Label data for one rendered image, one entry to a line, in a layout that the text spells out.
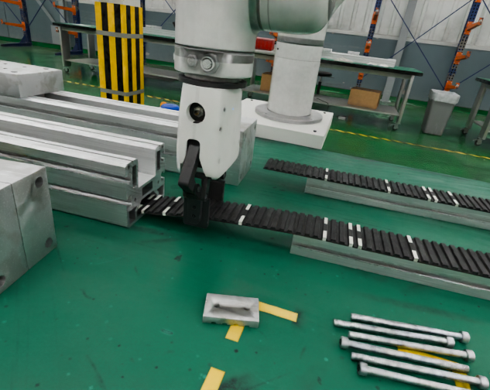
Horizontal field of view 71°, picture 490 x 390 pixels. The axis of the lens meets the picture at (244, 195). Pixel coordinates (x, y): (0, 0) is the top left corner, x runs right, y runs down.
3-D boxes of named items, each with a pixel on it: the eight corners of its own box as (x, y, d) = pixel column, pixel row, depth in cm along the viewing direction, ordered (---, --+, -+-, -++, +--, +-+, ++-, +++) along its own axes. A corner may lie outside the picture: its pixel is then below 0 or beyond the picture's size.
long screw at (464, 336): (463, 337, 32) (467, 330, 32) (467, 346, 32) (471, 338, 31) (349, 316, 34) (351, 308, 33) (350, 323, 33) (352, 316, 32)
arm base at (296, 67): (258, 103, 106) (265, 38, 98) (319, 111, 105) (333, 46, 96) (251, 118, 89) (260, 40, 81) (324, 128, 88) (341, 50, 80)
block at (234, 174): (254, 162, 69) (260, 116, 65) (238, 186, 58) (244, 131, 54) (211, 155, 71) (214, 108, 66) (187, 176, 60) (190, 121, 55)
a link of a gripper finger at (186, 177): (184, 165, 33) (191, 202, 37) (211, 118, 38) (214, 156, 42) (173, 162, 33) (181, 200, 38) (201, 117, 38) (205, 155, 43)
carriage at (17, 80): (66, 104, 72) (62, 69, 69) (23, 113, 62) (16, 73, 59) (1, 92, 75) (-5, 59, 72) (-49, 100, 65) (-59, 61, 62)
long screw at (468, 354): (467, 355, 31) (472, 347, 30) (473, 365, 30) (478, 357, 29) (347, 333, 32) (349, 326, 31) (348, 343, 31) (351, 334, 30)
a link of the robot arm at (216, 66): (241, 55, 32) (238, 88, 33) (262, 52, 39) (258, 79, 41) (158, 43, 33) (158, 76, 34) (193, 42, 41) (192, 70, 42)
